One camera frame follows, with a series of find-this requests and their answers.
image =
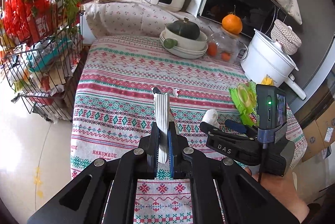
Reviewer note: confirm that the grey refrigerator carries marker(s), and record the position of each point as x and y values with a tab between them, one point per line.
315	58

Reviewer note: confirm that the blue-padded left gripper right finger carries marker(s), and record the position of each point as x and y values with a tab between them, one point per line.
175	156

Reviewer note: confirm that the large orange tangerine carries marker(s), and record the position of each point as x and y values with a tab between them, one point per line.
232	23

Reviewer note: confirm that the floral cloth under bowls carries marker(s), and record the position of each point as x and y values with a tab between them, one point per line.
136	17

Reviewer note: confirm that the cardboard box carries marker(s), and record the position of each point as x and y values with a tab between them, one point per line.
315	141
326	125

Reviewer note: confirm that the woven rope basket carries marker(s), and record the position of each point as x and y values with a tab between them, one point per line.
284	34

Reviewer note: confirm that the stacked white bowls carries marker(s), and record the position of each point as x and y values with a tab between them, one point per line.
184	47

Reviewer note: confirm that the green chip bag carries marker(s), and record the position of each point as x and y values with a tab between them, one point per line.
245	99

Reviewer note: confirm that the glass teapot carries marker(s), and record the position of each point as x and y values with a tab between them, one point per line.
228	42

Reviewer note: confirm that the black wire storage rack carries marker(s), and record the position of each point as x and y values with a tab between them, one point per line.
42	55

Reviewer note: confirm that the white electric cooking pot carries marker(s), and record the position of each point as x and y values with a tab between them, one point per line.
265	58

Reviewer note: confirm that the black microwave oven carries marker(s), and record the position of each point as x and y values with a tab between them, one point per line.
255	14

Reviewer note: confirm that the white nut snack packet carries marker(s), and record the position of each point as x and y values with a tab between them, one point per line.
163	115

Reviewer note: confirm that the upper cardboard box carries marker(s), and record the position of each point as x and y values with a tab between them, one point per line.
326	125

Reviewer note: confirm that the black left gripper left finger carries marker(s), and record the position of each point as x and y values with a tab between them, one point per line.
153	151

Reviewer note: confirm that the dark green squash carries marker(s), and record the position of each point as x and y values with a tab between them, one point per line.
185	28

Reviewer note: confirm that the white tissue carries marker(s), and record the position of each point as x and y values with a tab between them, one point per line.
211	117

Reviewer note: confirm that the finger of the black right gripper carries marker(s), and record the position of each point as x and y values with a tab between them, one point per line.
225	134

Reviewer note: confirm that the lower cardboard box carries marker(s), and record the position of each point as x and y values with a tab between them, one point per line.
315	141

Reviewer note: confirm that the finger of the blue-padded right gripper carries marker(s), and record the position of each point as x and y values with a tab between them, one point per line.
236	126

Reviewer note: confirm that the person's right hand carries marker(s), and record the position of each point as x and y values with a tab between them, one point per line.
283	189

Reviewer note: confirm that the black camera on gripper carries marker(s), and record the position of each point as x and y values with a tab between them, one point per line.
271	106

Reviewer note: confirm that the yellow snack wrapper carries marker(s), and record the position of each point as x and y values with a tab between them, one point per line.
267	80

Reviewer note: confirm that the small orange in teapot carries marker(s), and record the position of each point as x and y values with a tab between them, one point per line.
212	49

